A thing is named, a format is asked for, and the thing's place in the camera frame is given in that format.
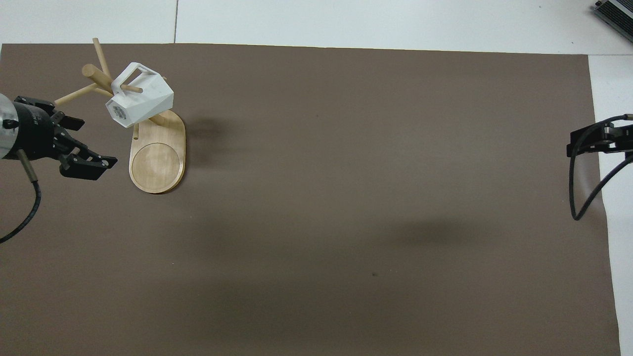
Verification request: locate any grey ribbed metal box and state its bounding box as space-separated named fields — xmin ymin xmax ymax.
xmin=593 ymin=0 xmax=633 ymax=30

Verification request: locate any wooden cup rack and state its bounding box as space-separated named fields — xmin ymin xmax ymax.
xmin=53 ymin=38 xmax=187 ymax=195

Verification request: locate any white faceted cup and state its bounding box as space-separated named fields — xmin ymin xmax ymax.
xmin=105 ymin=61 xmax=175 ymax=129

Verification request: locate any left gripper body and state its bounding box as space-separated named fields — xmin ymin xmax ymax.
xmin=9 ymin=95 xmax=68 ymax=161

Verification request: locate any black cable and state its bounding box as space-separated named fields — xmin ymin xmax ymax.
xmin=568 ymin=114 xmax=633 ymax=222
xmin=0 ymin=150 xmax=42 ymax=244

